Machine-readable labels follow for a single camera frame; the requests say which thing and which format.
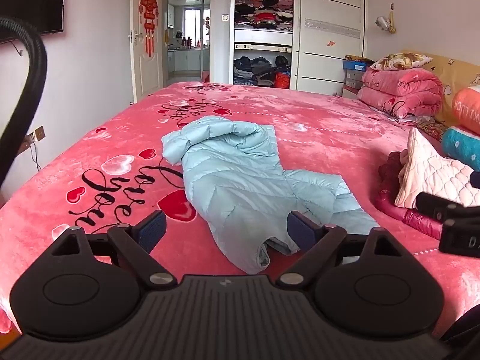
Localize person's right forearm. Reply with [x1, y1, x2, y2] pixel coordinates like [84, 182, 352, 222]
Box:
[442, 300, 480, 360]

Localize light pink quilted garment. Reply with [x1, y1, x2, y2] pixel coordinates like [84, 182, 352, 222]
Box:
[394, 127, 480, 209]

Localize teal pillow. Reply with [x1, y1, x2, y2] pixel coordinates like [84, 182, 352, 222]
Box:
[440, 125, 480, 173]

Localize thin black wall cable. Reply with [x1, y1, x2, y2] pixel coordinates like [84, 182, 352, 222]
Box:
[31, 138, 42, 172]

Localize white room door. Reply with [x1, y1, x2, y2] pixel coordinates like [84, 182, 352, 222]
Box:
[129, 0, 164, 103]

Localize stacked storage boxes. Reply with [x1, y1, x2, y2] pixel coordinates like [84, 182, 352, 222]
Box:
[344, 70, 365, 89]

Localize pile of dark folded clothes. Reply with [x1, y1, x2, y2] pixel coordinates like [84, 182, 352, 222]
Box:
[233, 55, 292, 89]

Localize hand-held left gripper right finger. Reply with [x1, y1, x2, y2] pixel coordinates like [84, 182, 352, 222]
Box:
[275, 211, 406, 290]

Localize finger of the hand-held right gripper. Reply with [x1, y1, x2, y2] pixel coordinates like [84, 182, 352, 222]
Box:
[439, 215, 480, 259]
[415, 192, 480, 222]

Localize pile of colourful folded clothes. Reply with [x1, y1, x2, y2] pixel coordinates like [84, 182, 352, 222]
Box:
[234, 0, 294, 30]

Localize light blue down jacket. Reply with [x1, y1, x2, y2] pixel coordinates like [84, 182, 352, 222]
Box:
[161, 115, 381, 275]

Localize dark red quilted garment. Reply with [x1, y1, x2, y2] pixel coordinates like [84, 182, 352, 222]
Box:
[376, 151, 444, 241]

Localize floral pillow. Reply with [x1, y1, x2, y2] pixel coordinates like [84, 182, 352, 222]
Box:
[369, 52, 433, 71]

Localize white wardrobe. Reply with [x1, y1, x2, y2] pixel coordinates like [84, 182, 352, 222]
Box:
[229, 0, 366, 96]

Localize pink heart-print bedspread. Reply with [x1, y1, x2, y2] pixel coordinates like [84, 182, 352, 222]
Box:
[0, 80, 480, 346]

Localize red knot door ornament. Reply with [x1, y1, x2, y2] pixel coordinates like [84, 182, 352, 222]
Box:
[139, 0, 158, 58]

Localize black wall television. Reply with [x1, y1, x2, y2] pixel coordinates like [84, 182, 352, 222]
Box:
[0, 0, 67, 43]

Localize black corrugated hose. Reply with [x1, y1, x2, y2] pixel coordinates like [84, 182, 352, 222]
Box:
[0, 16, 48, 196]

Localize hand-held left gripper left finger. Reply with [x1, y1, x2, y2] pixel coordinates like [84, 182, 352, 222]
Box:
[49, 210, 178, 290]

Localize folded pink quilt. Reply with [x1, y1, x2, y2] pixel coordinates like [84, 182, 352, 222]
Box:
[357, 65, 444, 119]

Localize white kitchen cabinet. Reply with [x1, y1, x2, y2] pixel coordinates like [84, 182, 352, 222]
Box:
[167, 49, 205, 74]

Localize orange bolster pillow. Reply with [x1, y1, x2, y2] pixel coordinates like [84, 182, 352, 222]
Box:
[451, 85, 480, 136]

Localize yellow headboard cover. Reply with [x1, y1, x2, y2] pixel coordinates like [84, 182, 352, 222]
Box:
[401, 49, 480, 129]

